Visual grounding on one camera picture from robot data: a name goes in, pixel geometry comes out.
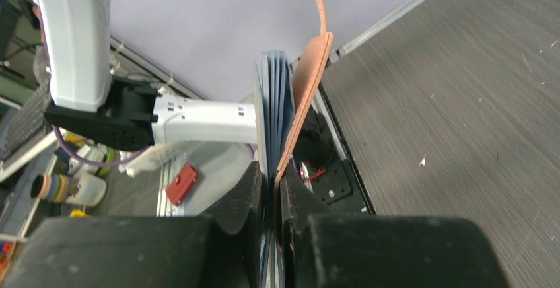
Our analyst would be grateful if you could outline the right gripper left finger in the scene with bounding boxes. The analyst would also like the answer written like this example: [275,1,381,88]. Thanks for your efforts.
[3,162,262,287]

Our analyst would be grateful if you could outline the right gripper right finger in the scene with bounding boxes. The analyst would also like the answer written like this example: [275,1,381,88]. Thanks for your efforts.
[279,175,509,287]

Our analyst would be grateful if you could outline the pink leather card holder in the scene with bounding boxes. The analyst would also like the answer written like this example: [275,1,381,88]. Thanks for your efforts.
[254,0,333,287]

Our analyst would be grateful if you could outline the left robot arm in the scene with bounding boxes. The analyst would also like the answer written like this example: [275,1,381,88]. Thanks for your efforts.
[38,0,257,152]

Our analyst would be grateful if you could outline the red box outside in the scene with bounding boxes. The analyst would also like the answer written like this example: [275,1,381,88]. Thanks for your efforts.
[165,163,199,206]

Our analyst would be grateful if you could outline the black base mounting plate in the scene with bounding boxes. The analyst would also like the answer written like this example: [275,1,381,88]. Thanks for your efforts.
[293,85,376,215]

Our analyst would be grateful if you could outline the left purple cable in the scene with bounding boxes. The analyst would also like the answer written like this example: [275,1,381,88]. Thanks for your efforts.
[52,125,145,168]

